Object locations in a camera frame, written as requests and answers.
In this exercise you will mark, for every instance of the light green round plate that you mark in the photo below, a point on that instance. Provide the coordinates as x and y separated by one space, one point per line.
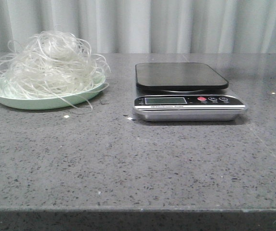
14 101

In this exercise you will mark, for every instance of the white pleated curtain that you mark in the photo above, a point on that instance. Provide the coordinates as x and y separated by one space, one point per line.
147 26

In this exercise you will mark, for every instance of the white vermicelli noodle bundle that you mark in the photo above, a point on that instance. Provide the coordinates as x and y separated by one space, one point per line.
52 63

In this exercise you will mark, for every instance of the black silver kitchen scale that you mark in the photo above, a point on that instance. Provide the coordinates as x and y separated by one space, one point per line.
184 92

